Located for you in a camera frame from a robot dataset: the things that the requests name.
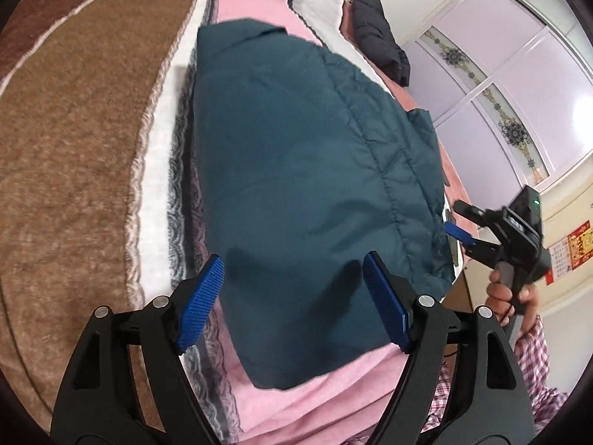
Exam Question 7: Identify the white sliding wardrobe doors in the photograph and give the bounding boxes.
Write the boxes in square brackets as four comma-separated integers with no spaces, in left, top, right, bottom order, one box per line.
[401,0,593,192]

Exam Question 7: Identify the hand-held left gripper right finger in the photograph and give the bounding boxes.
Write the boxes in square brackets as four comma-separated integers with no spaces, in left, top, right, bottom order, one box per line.
[362,251,539,445]

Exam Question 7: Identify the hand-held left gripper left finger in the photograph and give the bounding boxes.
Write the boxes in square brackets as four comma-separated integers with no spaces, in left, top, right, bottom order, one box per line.
[49,254,226,445]

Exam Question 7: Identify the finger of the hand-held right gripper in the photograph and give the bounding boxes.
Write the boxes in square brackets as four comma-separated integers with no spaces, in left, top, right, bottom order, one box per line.
[453,200,494,227]
[442,221,500,261]

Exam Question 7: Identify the red wall calendar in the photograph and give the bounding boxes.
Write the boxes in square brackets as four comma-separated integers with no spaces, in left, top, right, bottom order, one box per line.
[544,220,593,287]

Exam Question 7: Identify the teal puffer jacket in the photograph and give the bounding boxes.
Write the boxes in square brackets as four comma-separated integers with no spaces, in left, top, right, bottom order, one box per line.
[188,17,457,391]

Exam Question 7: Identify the black puffer jacket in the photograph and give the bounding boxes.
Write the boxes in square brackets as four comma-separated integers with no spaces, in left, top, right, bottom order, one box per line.
[351,0,412,88]

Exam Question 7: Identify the person's right forearm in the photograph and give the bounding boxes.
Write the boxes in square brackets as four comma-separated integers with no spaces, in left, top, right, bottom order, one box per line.
[512,315,570,436]

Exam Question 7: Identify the person's right hand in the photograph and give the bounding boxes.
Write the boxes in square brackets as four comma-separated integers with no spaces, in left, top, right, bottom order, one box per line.
[486,269,541,334]

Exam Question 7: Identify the striped brown pink blanket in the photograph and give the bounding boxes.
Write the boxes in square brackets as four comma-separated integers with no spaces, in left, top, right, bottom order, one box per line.
[0,0,470,445]

